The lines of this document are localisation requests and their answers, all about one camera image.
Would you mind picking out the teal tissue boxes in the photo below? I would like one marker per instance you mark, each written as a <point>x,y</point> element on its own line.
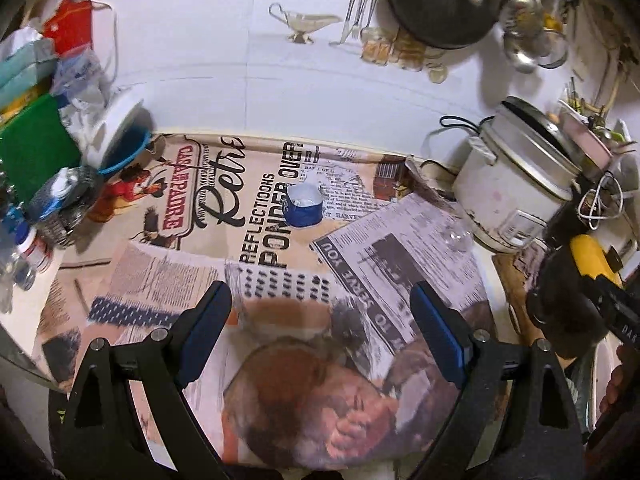
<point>25,69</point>

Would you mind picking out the hanging strainer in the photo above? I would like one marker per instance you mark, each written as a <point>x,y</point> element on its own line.
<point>551,48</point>

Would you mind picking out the black pot yellow lid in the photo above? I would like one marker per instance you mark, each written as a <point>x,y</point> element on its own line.
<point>557,303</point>

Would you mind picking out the blue bowl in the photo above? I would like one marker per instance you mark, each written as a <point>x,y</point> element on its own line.
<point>133,142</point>

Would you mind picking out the white rice cooker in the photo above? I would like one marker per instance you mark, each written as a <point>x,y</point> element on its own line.
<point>520,172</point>

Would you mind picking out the red kettle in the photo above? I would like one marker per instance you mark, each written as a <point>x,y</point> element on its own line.
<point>70,28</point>

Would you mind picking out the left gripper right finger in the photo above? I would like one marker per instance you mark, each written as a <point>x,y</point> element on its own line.
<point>514,417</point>

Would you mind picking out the printed newspaper tablecloth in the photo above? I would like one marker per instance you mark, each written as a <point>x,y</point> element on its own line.
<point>321,363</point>

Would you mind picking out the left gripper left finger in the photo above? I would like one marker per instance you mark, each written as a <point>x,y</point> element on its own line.
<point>101,436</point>

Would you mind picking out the green storage box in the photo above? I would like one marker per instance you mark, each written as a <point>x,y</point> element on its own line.
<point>34,146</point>

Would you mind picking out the blue foil cup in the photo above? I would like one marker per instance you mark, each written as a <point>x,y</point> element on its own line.
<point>303,205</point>

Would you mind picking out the hanging metal ladle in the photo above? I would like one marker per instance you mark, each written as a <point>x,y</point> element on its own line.
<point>522,21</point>

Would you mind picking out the pink utensil holder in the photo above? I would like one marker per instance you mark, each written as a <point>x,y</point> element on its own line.
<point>599,153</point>

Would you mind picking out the small white pill jar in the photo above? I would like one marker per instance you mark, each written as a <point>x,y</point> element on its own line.
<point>33,247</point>

